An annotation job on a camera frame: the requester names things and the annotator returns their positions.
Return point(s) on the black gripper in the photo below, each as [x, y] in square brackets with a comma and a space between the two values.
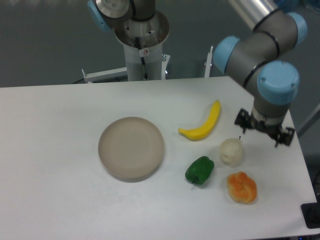
[272, 126]

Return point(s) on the yellow toy banana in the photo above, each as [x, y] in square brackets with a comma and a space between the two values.
[201, 132]

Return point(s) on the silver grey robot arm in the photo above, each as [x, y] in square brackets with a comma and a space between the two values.
[253, 63]

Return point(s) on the white toy garlic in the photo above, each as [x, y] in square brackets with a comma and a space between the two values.
[231, 151]

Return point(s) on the orange toy bread roll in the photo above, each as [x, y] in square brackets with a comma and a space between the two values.
[241, 188]

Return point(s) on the green toy bell pepper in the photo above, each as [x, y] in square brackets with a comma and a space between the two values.
[200, 171]

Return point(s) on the black device at table edge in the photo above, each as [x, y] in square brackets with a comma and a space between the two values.
[311, 214]

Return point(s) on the blue plastic bag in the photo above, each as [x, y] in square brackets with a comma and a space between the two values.
[291, 5]

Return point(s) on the beige round plate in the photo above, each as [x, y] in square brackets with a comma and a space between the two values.
[131, 148]

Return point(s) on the white metal post right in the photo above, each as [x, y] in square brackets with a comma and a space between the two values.
[208, 63]

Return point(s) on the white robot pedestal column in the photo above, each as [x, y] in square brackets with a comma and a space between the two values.
[143, 46]

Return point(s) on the white metal bracket left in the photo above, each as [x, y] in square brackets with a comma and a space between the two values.
[104, 76]

